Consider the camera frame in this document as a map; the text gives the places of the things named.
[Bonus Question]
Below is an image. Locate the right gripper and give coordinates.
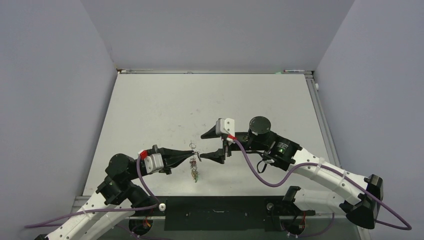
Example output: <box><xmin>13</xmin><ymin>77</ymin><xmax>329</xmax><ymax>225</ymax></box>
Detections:
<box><xmin>200</xmin><ymin>124</ymin><xmax>267</xmax><ymax>161</ymax></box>

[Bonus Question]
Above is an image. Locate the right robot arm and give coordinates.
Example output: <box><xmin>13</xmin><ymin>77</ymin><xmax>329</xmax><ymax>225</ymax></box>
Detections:
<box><xmin>200</xmin><ymin>116</ymin><xmax>384</xmax><ymax>229</ymax></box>

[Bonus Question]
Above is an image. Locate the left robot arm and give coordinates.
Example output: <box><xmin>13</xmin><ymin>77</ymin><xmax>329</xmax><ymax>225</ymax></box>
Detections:
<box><xmin>37</xmin><ymin>145</ymin><xmax>196</xmax><ymax>240</ymax></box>

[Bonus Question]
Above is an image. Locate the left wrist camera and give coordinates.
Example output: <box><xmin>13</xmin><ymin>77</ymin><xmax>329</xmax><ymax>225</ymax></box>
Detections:
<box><xmin>143</xmin><ymin>153</ymin><xmax>165</xmax><ymax>174</ymax></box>

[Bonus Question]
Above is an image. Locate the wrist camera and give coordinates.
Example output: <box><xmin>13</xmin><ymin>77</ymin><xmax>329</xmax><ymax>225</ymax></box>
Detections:
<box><xmin>215</xmin><ymin>118</ymin><xmax>235</xmax><ymax>137</ymax></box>
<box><xmin>143</xmin><ymin>153</ymin><xmax>165</xmax><ymax>174</ymax></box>

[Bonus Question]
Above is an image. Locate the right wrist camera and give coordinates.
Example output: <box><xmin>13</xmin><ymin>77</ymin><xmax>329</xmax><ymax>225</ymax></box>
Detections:
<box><xmin>215</xmin><ymin>118</ymin><xmax>235</xmax><ymax>137</ymax></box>

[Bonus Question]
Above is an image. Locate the front aluminium rail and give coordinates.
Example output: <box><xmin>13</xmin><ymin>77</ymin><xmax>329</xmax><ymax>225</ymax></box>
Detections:
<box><xmin>67</xmin><ymin>195</ymin><xmax>368</xmax><ymax>220</ymax></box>

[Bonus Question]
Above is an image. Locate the aluminium rail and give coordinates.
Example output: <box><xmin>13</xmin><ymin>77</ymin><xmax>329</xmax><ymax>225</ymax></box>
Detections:
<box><xmin>117</xmin><ymin>69</ymin><xmax>313</xmax><ymax>75</ymax></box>
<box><xmin>304</xmin><ymin>71</ymin><xmax>343</xmax><ymax>169</ymax></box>
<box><xmin>67</xmin><ymin>195</ymin><xmax>368</xmax><ymax>220</ymax></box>

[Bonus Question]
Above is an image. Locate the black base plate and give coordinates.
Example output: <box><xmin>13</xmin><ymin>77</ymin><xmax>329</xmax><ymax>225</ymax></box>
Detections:
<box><xmin>128</xmin><ymin>196</ymin><xmax>315</xmax><ymax>235</ymax></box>

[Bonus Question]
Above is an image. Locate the back aluminium rail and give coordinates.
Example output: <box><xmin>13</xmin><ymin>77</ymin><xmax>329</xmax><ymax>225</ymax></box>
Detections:
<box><xmin>117</xmin><ymin>69</ymin><xmax>313</xmax><ymax>75</ymax></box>

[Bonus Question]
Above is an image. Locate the right aluminium rail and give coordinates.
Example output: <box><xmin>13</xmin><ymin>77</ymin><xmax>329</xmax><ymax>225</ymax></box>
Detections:
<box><xmin>304</xmin><ymin>71</ymin><xmax>343</xmax><ymax>169</ymax></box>

